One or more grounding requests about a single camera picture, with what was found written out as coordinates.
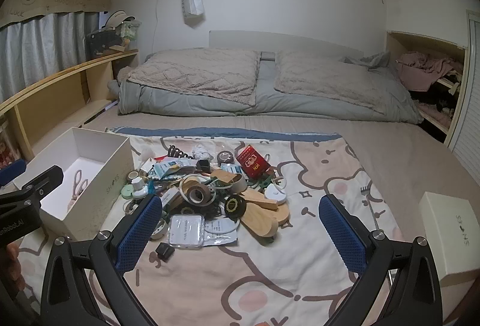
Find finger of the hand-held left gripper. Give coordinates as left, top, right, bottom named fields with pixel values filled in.
left=22, top=165, right=64, bottom=200
left=0, top=159, right=29, bottom=187

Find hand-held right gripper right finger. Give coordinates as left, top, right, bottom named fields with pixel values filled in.
left=319, top=194, right=443, bottom=326

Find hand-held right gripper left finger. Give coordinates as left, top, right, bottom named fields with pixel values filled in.
left=40, top=194, right=164, bottom=326

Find small black box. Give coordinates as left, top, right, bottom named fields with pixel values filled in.
left=155, top=242, right=175, bottom=261

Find clear plastic nail box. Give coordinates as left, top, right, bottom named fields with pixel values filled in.
left=167, top=214, right=205, bottom=248

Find white cardboard box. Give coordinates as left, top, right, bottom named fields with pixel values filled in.
left=13, top=127, right=135, bottom=241

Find wooden oval board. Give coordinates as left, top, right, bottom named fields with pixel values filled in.
left=255, top=191, right=291, bottom=226
left=240, top=195, right=280, bottom=237

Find person's left hand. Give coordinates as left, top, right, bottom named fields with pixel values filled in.
left=0, top=240, right=20, bottom=276

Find doll in red dress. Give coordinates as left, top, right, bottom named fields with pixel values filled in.
left=0, top=123, right=19, bottom=169

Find white jar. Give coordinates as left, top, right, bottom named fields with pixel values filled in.
left=131, top=177, right=151, bottom=199

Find blue white packets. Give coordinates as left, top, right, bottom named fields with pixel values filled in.
left=154, top=158, right=196, bottom=178

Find brown tape roll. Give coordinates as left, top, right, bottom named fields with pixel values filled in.
left=187, top=185, right=212, bottom=204

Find wooden shelf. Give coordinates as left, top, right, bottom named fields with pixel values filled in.
left=0, top=50, right=140, bottom=161

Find white round tape measure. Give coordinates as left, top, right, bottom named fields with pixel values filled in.
left=264, top=185, right=289, bottom=204

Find clear plastic packet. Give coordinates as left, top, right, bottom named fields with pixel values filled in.
left=204, top=215, right=240, bottom=246

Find black hair claw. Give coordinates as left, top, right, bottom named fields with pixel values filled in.
left=167, top=145, right=188, bottom=160

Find green toy soldiers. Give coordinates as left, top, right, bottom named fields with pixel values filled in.
left=249, top=176, right=276, bottom=193

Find black round lid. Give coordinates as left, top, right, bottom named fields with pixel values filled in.
left=224, top=195, right=246, bottom=218

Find printed blanket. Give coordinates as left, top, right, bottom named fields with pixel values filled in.
left=17, top=126, right=404, bottom=326

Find white box lid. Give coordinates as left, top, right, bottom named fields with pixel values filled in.
left=419, top=192, right=480, bottom=288

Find red booklet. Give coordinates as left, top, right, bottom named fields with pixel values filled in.
left=235, top=145, right=271, bottom=178

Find grey curtain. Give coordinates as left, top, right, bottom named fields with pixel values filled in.
left=0, top=11, right=100, bottom=101

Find grey duvet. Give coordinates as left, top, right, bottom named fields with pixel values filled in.
left=117, top=50, right=424, bottom=125

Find black bag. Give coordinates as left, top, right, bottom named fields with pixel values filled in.
left=85, top=29, right=124, bottom=58

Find beige quilted pillow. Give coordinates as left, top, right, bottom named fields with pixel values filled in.
left=127, top=48, right=262, bottom=106
left=274, top=49, right=392, bottom=109

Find green plush toy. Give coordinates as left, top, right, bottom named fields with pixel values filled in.
left=118, top=20, right=142, bottom=47

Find white louvre door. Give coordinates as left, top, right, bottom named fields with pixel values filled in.
left=446, top=9, right=480, bottom=184

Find white cap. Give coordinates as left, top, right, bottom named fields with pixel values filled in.
left=101, top=10, right=136, bottom=28

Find pink clothes pile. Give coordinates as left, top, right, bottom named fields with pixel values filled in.
left=395, top=51, right=464, bottom=91

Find white wall cable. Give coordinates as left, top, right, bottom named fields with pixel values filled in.
left=150, top=0, right=163, bottom=53

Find wooden wall niche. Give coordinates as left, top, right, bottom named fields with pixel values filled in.
left=386, top=30, right=469, bottom=144

